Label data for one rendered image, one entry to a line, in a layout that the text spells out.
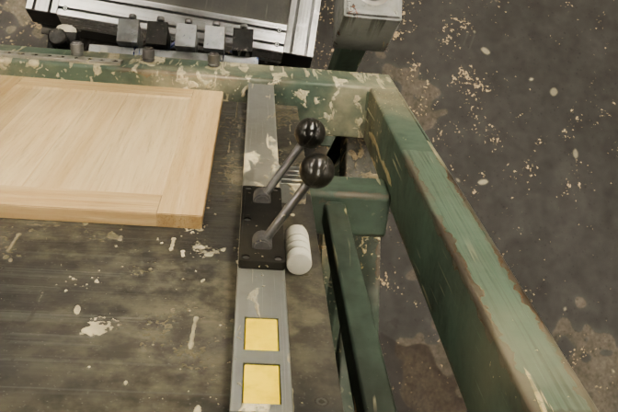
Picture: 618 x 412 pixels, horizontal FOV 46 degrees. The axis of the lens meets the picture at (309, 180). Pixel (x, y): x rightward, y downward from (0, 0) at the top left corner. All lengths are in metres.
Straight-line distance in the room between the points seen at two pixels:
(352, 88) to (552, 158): 1.23
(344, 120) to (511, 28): 1.29
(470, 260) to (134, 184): 0.46
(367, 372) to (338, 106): 0.78
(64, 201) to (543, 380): 0.61
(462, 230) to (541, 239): 1.60
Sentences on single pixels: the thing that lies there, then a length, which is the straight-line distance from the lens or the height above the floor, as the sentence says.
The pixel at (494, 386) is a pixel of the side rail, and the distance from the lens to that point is 0.72.
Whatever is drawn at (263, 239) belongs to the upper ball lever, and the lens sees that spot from 0.80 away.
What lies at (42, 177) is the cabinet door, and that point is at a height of 1.27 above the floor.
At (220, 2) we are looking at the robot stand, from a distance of 2.30.
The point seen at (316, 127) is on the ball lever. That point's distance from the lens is 0.87.
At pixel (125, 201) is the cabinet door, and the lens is 0.97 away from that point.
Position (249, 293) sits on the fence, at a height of 1.54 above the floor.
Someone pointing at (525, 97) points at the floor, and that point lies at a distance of 2.60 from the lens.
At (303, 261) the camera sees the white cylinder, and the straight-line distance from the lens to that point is 0.85.
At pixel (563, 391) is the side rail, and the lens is 0.67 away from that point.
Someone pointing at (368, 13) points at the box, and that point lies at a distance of 1.51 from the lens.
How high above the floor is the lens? 2.27
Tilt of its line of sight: 76 degrees down
